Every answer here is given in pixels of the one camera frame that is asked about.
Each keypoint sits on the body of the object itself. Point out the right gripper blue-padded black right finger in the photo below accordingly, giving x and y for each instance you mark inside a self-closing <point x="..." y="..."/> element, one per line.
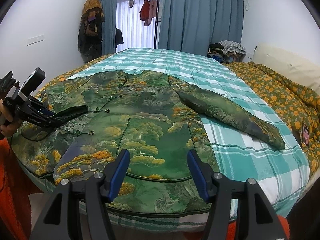
<point x="256" y="218"/>

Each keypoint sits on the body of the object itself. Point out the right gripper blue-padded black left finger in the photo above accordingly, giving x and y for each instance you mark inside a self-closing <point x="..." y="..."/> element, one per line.
<point x="60" y="217"/>

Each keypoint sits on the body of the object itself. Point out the green landscape print jacket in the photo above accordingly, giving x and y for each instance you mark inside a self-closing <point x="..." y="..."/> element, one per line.
<point x="155" y="116"/>

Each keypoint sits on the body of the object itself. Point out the pile of clothes by bed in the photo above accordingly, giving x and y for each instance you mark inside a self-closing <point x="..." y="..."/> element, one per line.
<point x="226" y="51"/>

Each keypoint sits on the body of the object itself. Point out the person's left hand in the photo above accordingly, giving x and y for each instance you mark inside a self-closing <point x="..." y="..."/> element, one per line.
<point x="10" y="129"/>

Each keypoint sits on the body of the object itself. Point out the dark cloth on nightstand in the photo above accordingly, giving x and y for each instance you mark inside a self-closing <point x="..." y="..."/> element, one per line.
<point x="6" y="84"/>

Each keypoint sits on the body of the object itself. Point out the teal white plaid blanket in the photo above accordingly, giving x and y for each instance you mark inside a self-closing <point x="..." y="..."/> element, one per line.
<point x="282" y="174"/>

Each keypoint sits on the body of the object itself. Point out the coats hanging on rack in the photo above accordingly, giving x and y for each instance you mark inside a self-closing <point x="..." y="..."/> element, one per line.
<point x="90" y="31"/>

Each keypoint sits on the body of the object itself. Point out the smartphone on quilt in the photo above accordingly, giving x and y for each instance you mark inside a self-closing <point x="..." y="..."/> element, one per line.
<point x="305" y="134"/>

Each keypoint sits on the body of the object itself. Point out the dark garment by window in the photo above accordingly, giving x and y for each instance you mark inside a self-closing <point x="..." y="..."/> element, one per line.
<point x="119" y="37"/>

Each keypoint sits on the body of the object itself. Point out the orange floral green quilt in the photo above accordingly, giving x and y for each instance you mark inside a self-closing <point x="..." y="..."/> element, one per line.
<point x="293" y="103"/>

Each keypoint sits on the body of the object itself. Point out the blue curtain left panel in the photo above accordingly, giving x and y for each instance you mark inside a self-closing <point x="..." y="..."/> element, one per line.
<point x="109" y="26"/>

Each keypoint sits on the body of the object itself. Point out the blue curtain panel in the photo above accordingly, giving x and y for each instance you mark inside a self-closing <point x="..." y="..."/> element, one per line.
<point x="191" y="26"/>
<point x="109" y="26"/>

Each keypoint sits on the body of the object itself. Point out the red garment hanging outside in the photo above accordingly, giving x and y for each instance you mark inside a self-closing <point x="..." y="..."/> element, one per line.
<point x="148" y="11"/>

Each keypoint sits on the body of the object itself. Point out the cream padded headboard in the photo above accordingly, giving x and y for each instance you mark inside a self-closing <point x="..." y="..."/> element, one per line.
<point x="288" y="64"/>

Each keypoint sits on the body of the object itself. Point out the blue curtain right panel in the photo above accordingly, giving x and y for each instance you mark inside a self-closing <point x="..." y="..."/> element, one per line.
<point x="191" y="26"/>

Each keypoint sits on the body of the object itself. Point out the camera mounted on gripper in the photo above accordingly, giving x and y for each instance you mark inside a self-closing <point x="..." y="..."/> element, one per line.
<point x="31" y="83"/>

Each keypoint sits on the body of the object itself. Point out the white wall switch panel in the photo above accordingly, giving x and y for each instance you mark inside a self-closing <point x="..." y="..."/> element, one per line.
<point x="35" y="40"/>

